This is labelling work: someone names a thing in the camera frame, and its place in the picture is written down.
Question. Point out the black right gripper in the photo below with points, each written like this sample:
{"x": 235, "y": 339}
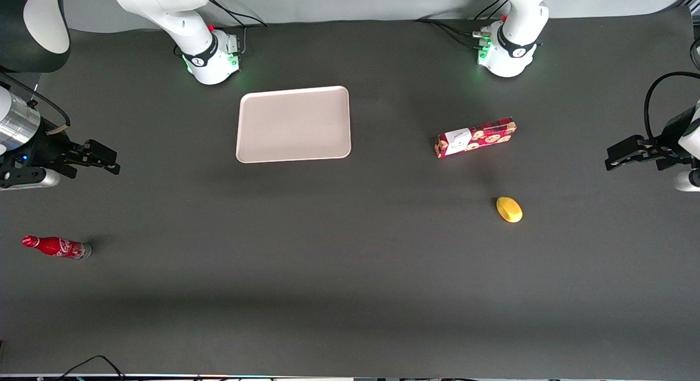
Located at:
{"x": 50, "y": 147}

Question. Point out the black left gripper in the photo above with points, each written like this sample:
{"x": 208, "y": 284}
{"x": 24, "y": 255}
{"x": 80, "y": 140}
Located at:
{"x": 668, "y": 136}

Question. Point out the red coke bottle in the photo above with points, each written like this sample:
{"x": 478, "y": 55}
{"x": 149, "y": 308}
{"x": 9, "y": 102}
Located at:
{"x": 57, "y": 247}

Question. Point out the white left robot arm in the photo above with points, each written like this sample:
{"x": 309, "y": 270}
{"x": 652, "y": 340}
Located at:
{"x": 514, "y": 42}

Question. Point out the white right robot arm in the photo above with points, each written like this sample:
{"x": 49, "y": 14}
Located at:
{"x": 197, "y": 42}

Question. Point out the beige plastic tray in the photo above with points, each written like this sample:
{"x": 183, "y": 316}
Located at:
{"x": 294, "y": 124}

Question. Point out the yellow lemon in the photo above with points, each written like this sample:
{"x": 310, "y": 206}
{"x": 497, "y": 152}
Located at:
{"x": 509, "y": 209}

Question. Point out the red cookie box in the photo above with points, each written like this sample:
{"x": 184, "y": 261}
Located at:
{"x": 476, "y": 138}

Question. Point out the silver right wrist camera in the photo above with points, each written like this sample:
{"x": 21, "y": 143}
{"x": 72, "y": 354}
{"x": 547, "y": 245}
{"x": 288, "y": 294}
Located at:
{"x": 41, "y": 179}

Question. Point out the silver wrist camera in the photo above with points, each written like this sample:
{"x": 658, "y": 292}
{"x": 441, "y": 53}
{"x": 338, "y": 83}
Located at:
{"x": 41, "y": 179}
{"x": 690, "y": 180}

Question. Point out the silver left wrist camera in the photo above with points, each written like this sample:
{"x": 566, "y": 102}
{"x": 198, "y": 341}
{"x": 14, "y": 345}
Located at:
{"x": 690, "y": 180}

